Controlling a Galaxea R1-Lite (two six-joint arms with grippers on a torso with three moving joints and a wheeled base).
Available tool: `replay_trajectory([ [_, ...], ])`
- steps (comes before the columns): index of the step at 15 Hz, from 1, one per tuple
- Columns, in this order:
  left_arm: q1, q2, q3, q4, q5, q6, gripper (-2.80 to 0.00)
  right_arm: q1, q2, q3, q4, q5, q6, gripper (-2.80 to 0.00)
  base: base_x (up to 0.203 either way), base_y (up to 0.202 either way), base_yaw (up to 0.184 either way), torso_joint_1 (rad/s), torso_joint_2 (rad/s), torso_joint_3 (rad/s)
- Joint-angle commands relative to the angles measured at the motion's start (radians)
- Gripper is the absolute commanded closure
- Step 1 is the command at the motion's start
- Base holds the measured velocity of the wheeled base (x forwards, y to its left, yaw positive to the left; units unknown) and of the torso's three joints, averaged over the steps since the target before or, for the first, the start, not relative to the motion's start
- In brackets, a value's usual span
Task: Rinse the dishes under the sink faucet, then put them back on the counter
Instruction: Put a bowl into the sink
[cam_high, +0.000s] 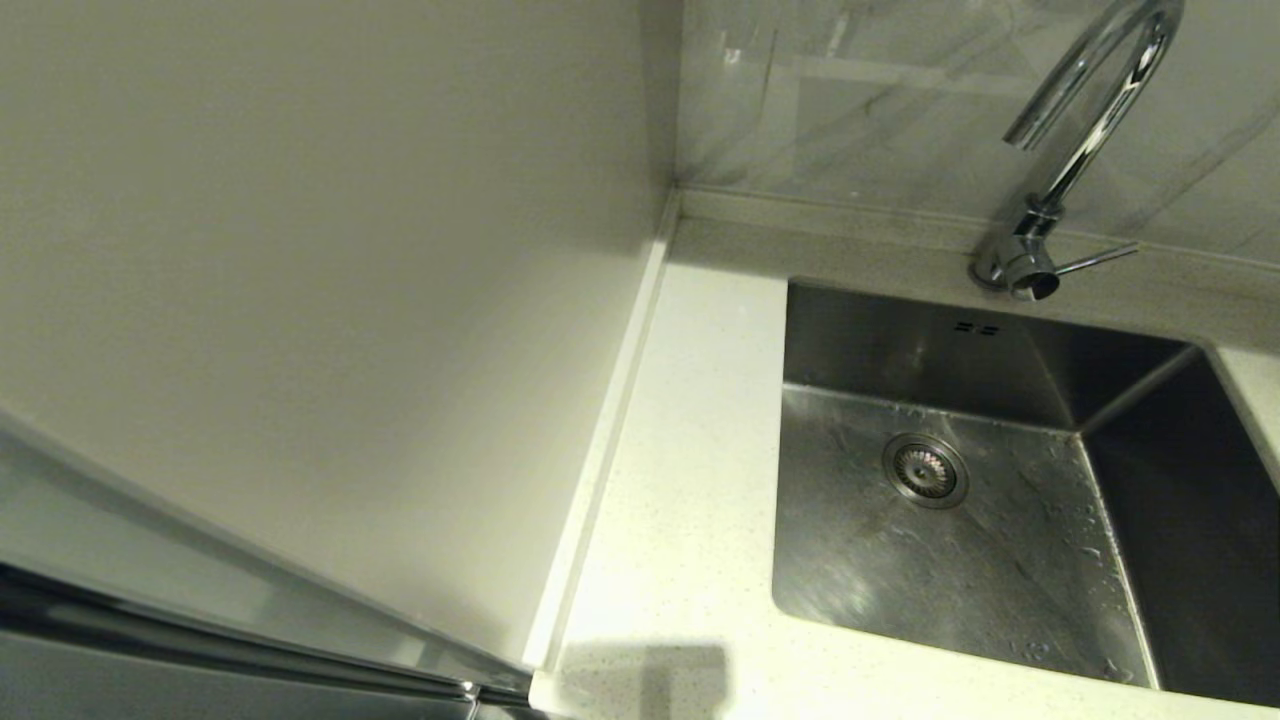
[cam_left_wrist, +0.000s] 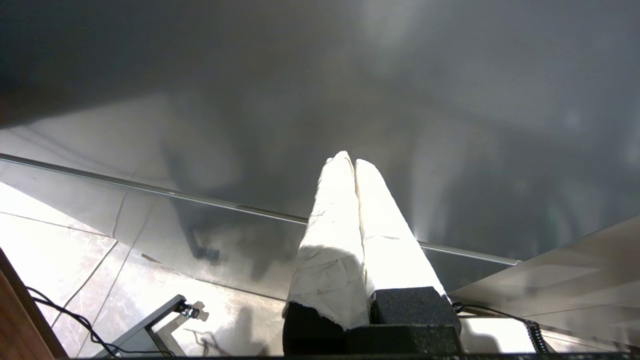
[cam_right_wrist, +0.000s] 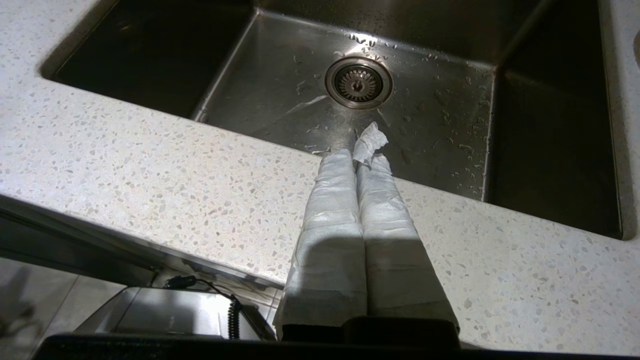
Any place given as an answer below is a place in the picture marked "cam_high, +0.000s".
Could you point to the stainless steel sink basin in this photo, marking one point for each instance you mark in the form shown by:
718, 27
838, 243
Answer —
900, 580

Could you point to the round metal drain strainer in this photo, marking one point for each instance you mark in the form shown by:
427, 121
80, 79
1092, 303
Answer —
926, 471

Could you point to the chrome gooseneck faucet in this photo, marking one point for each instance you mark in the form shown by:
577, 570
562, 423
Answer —
1090, 130

